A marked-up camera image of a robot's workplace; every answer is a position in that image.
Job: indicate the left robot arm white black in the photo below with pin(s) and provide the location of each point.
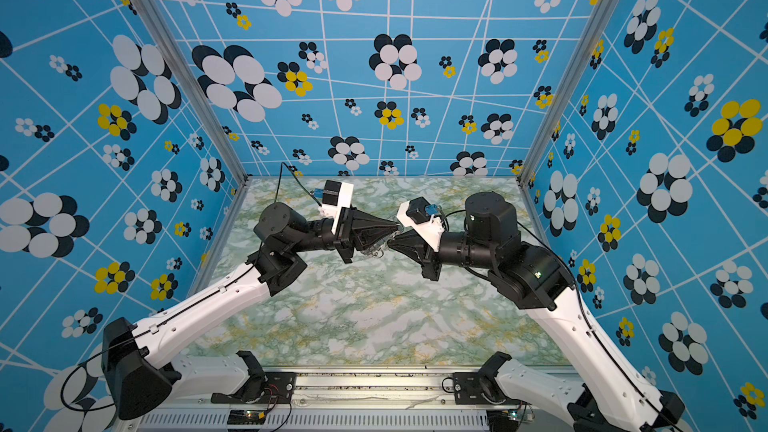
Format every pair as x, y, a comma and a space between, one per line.
143, 363

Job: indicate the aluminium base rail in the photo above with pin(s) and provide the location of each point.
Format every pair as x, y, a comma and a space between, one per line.
405, 399

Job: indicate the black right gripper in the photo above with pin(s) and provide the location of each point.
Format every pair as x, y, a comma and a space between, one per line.
420, 252

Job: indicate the aluminium frame post right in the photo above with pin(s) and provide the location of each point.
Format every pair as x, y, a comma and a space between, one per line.
576, 66

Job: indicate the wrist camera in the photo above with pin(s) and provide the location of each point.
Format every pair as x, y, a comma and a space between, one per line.
426, 219
333, 196

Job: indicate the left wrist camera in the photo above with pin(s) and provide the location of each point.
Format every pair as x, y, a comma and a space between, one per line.
333, 196

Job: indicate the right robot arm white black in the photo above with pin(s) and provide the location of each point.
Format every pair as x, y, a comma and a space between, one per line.
610, 393

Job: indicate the steel key organizer plate with rings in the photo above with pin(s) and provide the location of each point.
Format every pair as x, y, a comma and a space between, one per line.
381, 249

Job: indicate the aluminium frame post left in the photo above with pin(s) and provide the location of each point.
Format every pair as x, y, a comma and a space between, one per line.
157, 26

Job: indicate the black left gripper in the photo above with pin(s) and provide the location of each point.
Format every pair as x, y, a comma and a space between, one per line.
361, 229

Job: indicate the aluminium frame post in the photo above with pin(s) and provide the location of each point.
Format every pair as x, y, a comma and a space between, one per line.
576, 66
157, 26

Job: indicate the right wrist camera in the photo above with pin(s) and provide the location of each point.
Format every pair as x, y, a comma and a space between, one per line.
426, 219

